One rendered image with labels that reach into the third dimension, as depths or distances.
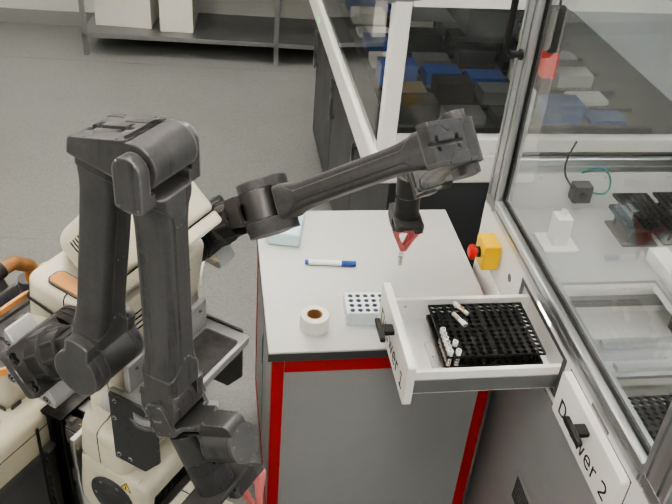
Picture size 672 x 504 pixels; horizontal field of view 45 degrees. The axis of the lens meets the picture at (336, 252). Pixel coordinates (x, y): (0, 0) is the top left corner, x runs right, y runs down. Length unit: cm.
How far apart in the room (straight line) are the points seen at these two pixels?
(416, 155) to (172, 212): 50
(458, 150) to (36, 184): 304
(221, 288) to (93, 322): 224
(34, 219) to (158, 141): 298
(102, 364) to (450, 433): 126
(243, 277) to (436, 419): 146
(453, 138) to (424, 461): 118
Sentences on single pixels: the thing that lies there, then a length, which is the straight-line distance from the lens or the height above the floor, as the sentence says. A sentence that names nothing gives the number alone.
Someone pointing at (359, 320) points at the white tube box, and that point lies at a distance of 201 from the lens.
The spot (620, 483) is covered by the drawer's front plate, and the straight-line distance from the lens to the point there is 159.
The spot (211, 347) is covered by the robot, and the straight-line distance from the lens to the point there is 152.
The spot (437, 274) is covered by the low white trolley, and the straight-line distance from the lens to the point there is 223.
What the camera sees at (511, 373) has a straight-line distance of 179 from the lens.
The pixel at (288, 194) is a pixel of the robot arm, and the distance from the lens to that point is 145.
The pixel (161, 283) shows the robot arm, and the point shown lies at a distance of 102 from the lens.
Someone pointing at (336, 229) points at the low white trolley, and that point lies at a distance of 236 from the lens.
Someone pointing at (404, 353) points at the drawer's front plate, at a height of 93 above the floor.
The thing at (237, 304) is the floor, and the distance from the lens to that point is 328.
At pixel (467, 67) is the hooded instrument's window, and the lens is 243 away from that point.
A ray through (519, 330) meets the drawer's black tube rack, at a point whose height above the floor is 90.
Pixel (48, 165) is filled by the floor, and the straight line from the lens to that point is 430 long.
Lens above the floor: 205
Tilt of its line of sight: 35 degrees down
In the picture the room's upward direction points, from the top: 5 degrees clockwise
